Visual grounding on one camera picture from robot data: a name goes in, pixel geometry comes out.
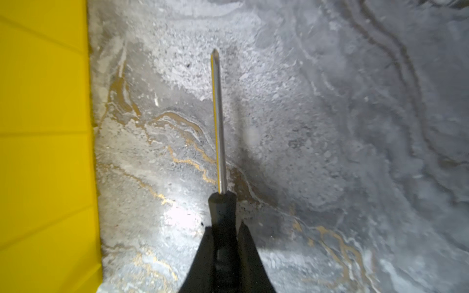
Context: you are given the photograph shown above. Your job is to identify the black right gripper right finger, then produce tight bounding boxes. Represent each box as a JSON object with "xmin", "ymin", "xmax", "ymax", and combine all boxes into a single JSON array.
[{"xmin": 238, "ymin": 222, "xmax": 276, "ymax": 293}]

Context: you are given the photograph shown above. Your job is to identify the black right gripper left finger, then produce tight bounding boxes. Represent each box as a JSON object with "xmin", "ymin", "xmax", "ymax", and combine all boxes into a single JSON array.
[{"xmin": 179, "ymin": 227, "xmax": 215, "ymax": 293}]

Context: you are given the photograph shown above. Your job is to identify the black handled screwdriver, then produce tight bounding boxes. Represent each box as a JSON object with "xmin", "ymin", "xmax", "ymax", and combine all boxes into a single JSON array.
[{"xmin": 208, "ymin": 49, "xmax": 239, "ymax": 293}]

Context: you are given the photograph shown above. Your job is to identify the yellow plastic bin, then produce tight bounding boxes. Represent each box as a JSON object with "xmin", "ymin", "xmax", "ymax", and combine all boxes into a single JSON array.
[{"xmin": 1, "ymin": 1, "xmax": 103, "ymax": 293}]

